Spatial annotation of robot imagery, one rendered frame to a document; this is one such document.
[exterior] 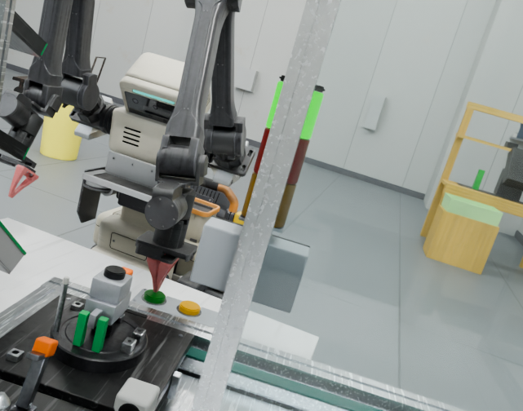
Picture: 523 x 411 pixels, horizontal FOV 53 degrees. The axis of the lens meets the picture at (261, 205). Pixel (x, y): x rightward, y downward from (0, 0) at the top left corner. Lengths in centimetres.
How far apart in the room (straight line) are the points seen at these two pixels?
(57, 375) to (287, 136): 45
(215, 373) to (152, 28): 1132
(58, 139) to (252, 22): 609
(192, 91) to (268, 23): 1001
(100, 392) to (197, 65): 58
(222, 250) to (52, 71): 88
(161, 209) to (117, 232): 71
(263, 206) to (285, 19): 1039
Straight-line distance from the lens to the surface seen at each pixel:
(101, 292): 77
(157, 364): 82
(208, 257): 59
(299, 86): 52
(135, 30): 1199
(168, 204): 86
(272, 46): 1087
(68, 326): 83
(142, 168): 148
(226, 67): 122
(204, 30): 104
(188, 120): 94
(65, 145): 593
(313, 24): 52
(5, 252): 94
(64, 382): 76
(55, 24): 137
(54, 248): 143
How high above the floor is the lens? 141
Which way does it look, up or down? 13 degrees down
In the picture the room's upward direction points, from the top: 16 degrees clockwise
